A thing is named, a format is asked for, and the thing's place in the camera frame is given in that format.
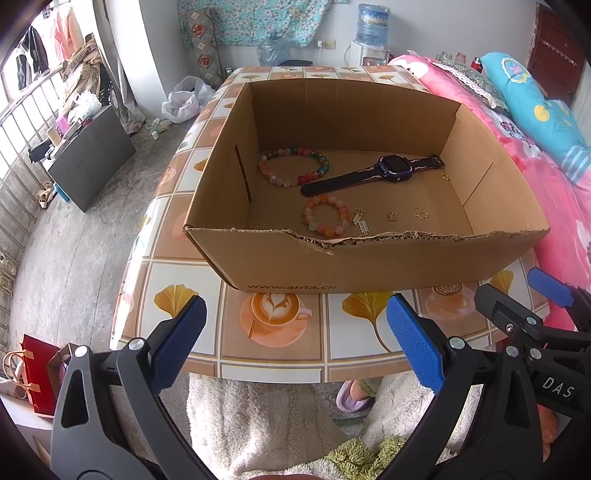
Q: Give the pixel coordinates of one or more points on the grey curtain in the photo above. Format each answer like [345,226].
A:
[124,83]

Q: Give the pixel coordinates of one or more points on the white plastic bag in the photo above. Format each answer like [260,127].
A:
[184,101]

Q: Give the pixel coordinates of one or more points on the dark red door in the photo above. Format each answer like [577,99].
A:
[558,50]

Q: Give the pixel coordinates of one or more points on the hanging black garment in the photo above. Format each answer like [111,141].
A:
[32,50]

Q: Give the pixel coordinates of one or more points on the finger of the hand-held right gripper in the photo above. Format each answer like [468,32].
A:
[503,314]
[549,286]

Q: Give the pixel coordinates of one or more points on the purple slipper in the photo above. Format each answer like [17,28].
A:
[351,401]

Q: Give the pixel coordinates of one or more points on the purple face wristwatch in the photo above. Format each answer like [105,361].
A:
[390,167]

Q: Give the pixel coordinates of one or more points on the red paper bag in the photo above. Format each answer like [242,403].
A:
[39,374]

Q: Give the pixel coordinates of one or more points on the empty blue water jug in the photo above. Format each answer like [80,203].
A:
[274,53]

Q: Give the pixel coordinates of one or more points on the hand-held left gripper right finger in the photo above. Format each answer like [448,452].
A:
[415,341]

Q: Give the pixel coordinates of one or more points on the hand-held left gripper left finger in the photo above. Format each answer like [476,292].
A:
[178,341]

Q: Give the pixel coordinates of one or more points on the small abacus charm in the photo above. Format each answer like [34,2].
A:
[364,228]
[358,216]

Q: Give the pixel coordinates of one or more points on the teal floral cloth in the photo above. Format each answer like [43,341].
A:
[258,21]

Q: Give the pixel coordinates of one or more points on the grey lace pillow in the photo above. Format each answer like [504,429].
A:
[475,81]

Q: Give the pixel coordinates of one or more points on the water dispenser bottle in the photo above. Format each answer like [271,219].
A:
[373,25]

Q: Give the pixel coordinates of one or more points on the beige shoe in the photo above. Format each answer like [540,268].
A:
[45,196]

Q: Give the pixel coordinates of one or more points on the hanging pink garment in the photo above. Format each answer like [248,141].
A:
[67,32]

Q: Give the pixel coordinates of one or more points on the brown cardboard box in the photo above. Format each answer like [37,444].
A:
[369,267]

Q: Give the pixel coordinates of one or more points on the black cabinet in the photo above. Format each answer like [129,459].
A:
[92,161]

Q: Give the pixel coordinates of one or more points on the white wall socket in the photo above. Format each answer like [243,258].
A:
[327,44]

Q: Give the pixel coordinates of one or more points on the blue cartoon pillow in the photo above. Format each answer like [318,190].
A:
[531,101]

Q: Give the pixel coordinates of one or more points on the white water dispenser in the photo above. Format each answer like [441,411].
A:
[364,55]

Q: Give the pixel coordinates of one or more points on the red flower patterned cushion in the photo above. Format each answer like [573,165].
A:
[203,50]

